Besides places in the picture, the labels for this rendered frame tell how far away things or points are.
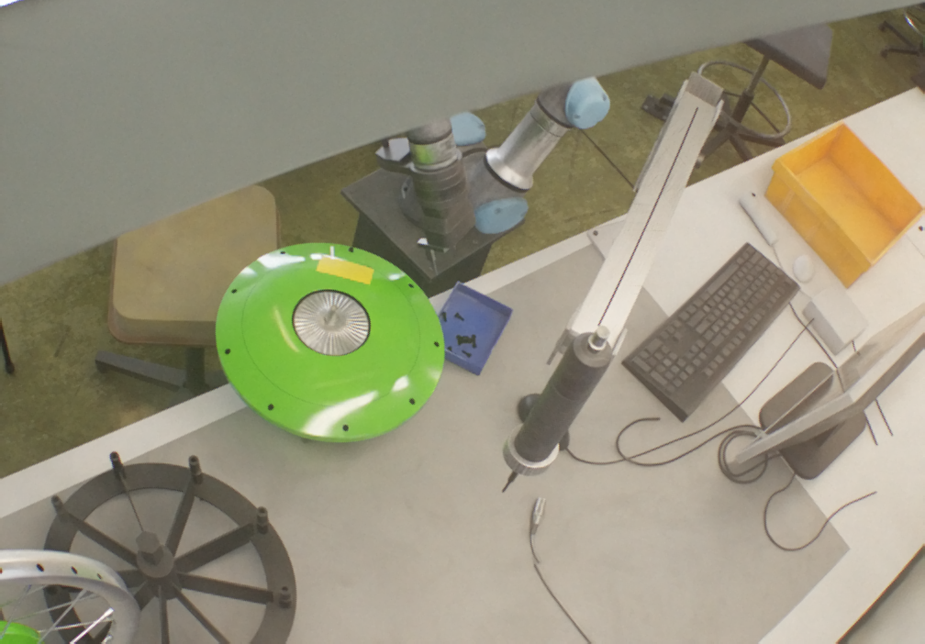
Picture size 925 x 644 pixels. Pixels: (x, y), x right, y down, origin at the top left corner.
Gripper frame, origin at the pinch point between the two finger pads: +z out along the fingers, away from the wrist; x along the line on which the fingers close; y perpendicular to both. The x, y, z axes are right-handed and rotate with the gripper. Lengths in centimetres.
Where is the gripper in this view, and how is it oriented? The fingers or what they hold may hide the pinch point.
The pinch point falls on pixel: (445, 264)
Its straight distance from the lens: 148.4
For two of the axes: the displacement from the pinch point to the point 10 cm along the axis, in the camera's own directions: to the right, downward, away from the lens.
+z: 1.9, 7.9, 5.9
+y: 8.2, 2.1, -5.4
